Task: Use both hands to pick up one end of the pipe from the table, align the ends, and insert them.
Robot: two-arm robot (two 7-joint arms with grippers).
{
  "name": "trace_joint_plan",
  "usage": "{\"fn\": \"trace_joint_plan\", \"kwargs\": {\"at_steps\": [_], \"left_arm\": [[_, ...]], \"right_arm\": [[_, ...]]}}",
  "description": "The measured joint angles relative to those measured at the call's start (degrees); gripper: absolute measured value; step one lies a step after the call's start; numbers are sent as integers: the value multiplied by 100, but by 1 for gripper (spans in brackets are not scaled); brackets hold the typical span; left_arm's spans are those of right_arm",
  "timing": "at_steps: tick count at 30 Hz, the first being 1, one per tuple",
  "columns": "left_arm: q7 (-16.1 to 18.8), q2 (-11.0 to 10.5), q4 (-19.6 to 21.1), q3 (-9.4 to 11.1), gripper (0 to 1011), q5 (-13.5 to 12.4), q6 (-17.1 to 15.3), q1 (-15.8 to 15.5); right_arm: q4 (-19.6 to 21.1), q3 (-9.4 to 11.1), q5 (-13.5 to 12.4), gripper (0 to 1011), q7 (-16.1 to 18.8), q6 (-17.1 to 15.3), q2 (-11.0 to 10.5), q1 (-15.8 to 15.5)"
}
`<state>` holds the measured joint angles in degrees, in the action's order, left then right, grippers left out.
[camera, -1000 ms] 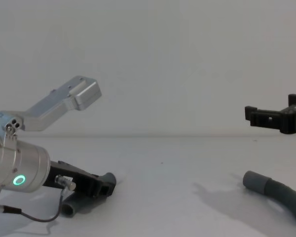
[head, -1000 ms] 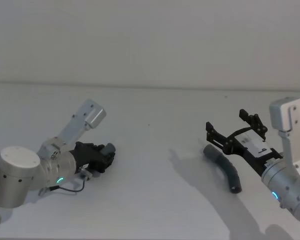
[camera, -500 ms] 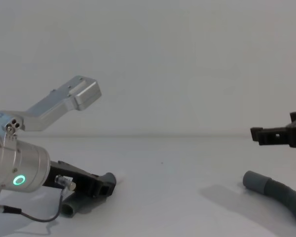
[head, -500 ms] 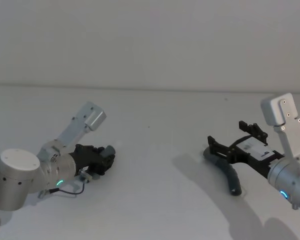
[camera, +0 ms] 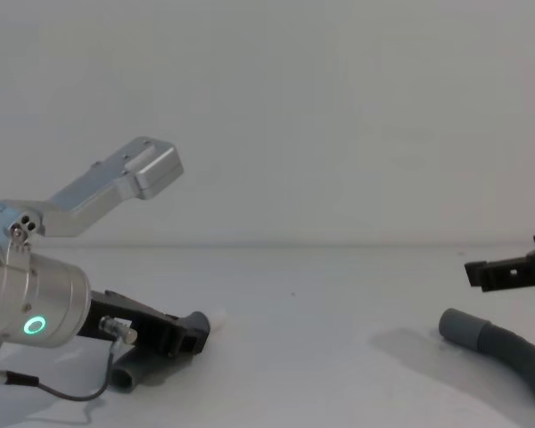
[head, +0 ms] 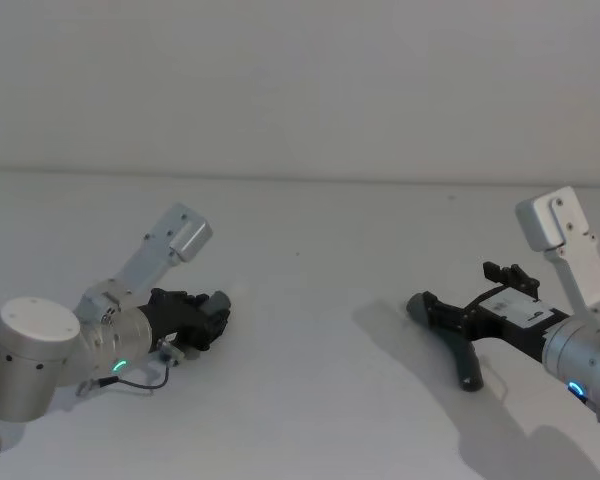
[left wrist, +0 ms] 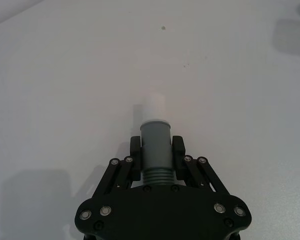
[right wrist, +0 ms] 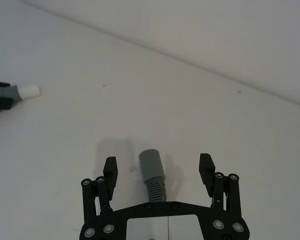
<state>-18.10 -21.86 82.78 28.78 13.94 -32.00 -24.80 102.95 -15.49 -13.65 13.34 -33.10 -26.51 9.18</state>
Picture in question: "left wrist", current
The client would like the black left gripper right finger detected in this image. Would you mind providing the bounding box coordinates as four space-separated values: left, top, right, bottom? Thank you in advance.
172 135 231 196

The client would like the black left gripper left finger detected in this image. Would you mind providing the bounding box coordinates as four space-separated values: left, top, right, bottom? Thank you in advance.
93 135 143 199

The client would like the cream vacuum bottle steel neck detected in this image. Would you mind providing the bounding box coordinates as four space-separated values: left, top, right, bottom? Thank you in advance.
139 92 172 187

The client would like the white table cloth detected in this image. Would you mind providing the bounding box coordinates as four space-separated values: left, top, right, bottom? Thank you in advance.
0 0 300 240

